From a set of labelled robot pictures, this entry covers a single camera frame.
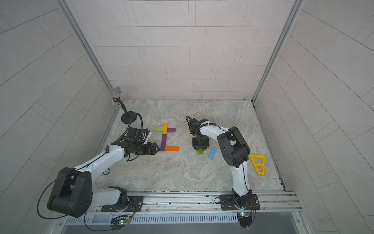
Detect orange block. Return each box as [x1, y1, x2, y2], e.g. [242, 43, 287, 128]
[165, 146, 179, 152]

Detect lime green block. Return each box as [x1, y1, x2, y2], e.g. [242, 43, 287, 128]
[154, 127, 163, 132]

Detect light blue block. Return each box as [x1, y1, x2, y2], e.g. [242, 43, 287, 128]
[208, 146, 218, 160]

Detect amber yellow long block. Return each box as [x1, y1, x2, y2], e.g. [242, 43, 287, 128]
[163, 124, 168, 135]

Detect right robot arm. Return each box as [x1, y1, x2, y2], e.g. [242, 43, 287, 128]
[186, 116, 252, 209]

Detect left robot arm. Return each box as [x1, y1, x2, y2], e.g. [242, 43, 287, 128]
[47, 127, 160, 217]

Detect microphone on black stand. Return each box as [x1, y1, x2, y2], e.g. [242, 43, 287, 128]
[112, 87, 137, 124]

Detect left circuit board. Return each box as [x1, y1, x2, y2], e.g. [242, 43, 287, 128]
[110, 215, 132, 231]

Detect circuit board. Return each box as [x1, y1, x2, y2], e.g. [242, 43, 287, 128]
[237, 213, 253, 229]
[110, 215, 132, 231]

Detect right circuit board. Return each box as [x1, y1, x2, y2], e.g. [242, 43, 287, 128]
[237, 213, 253, 229]

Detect left camera cable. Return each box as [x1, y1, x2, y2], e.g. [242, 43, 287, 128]
[125, 113, 144, 135]

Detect camera cable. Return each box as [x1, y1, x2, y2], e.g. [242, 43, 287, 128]
[185, 115, 199, 132]
[125, 113, 144, 135]

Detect right camera cable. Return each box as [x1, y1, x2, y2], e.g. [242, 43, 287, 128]
[185, 115, 199, 132]

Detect aluminium rail frame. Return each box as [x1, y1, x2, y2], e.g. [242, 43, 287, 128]
[70, 191, 302, 217]

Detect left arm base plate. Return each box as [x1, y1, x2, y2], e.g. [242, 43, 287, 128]
[101, 196, 144, 212]

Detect yellow triangle frame piece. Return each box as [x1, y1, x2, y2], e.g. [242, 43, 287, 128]
[249, 155, 265, 176]

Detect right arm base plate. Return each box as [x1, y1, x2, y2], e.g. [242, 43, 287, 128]
[215, 194, 261, 211]

